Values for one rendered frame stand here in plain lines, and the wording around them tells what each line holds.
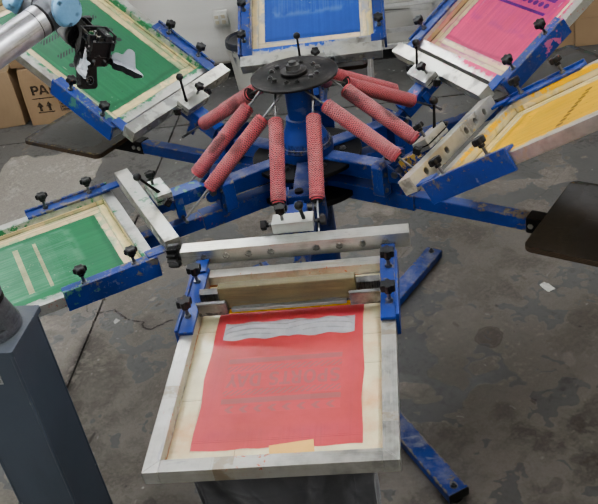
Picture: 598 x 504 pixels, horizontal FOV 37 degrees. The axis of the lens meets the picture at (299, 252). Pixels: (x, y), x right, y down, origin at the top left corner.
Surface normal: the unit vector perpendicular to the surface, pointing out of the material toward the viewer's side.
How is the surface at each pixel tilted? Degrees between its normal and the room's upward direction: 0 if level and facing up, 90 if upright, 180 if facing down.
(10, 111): 90
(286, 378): 0
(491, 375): 0
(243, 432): 0
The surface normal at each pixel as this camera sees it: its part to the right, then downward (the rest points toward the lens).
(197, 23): -0.07, 0.56
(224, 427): -0.15, -0.82
